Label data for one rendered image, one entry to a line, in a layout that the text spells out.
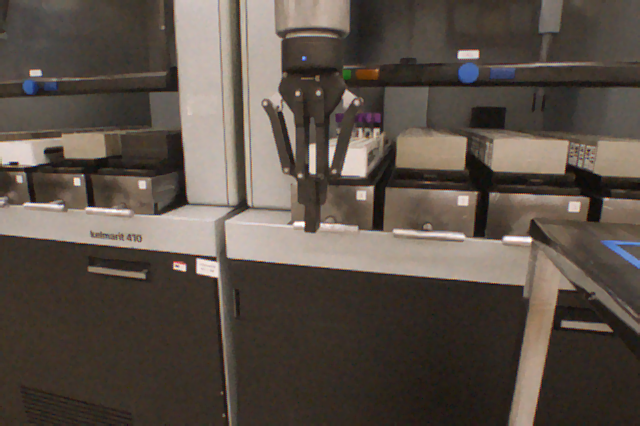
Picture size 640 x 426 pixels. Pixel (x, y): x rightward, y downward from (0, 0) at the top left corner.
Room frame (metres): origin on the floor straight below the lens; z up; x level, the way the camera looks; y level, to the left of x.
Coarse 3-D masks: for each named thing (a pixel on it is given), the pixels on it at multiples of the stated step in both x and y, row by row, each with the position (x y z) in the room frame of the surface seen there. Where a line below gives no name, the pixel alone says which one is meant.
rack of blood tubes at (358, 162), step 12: (312, 144) 0.69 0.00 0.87; (360, 144) 0.69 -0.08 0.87; (372, 144) 0.73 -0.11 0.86; (312, 156) 0.66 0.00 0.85; (348, 156) 0.65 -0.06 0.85; (360, 156) 0.64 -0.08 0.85; (372, 156) 0.86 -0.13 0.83; (312, 168) 0.66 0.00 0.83; (348, 168) 0.65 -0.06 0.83; (360, 168) 0.64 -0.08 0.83; (372, 168) 0.74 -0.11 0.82
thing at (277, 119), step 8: (264, 104) 0.50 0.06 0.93; (272, 104) 0.50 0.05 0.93; (272, 112) 0.50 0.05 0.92; (280, 112) 0.52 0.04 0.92; (272, 120) 0.50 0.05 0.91; (280, 120) 0.50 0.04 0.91; (272, 128) 0.50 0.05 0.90; (280, 128) 0.50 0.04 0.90; (280, 136) 0.50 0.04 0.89; (288, 136) 0.52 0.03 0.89; (280, 144) 0.50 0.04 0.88; (288, 144) 0.51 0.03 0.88; (280, 152) 0.50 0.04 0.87; (288, 152) 0.50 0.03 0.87; (280, 160) 0.50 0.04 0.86; (288, 160) 0.50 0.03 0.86; (288, 168) 0.50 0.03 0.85
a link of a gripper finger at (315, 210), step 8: (312, 184) 0.49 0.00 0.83; (312, 192) 0.49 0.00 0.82; (312, 200) 0.49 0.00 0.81; (312, 208) 0.49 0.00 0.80; (320, 208) 0.51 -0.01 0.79; (312, 216) 0.49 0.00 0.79; (320, 216) 0.51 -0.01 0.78; (312, 224) 0.49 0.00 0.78; (320, 224) 0.51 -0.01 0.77; (312, 232) 0.49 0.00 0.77
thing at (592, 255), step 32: (544, 224) 0.34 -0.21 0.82; (576, 224) 0.34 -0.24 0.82; (608, 224) 0.34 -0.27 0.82; (544, 256) 0.34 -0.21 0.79; (576, 256) 0.25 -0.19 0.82; (608, 256) 0.25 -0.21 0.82; (544, 288) 0.33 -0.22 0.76; (576, 288) 0.24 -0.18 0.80; (608, 288) 0.20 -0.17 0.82; (544, 320) 0.33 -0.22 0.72; (608, 320) 0.19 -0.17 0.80; (544, 352) 0.33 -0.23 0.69; (512, 384) 0.35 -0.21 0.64; (512, 416) 0.34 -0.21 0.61
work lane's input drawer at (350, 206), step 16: (384, 160) 0.93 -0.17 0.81; (336, 176) 0.64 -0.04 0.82; (368, 176) 0.64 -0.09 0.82; (384, 176) 0.81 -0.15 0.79; (336, 192) 0.61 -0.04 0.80; (352, 192) 0.61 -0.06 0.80; (368, 192) 0.60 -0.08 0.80; (336, 208) 0.61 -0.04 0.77; (352, 208) 0.61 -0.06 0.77; (368, 208) 0.60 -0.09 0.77; (336, 224) 0.57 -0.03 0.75; (352, 224) 0.61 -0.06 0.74; (368, 224) 0.60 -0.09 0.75
